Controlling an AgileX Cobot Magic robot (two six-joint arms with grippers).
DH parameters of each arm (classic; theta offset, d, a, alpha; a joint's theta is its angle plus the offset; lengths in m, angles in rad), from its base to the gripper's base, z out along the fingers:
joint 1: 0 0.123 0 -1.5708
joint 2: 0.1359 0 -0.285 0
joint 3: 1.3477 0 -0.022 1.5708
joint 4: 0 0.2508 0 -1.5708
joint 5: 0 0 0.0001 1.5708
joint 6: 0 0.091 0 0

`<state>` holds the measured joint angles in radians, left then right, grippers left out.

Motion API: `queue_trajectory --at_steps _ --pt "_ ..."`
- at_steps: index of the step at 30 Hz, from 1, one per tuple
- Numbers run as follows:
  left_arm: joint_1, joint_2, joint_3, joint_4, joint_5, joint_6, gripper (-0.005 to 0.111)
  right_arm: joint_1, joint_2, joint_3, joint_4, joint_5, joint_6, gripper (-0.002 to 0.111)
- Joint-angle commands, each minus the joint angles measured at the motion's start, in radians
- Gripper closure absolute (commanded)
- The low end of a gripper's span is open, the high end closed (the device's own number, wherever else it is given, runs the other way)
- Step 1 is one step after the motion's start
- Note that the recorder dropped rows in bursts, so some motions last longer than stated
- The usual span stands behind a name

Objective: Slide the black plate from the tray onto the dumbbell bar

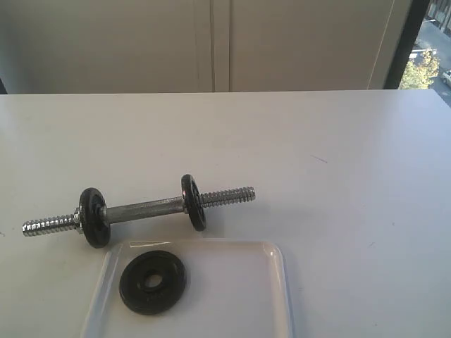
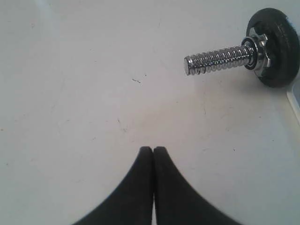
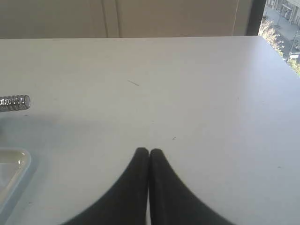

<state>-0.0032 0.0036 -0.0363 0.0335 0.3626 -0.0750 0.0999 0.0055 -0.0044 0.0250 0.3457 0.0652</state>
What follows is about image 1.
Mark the chrome threaded dumbbell bar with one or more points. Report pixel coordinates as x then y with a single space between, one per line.
138 211

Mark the white rectangular tray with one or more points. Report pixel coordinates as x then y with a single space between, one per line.
234 289

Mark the black window frame post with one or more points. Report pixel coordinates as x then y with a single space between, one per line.
410 30

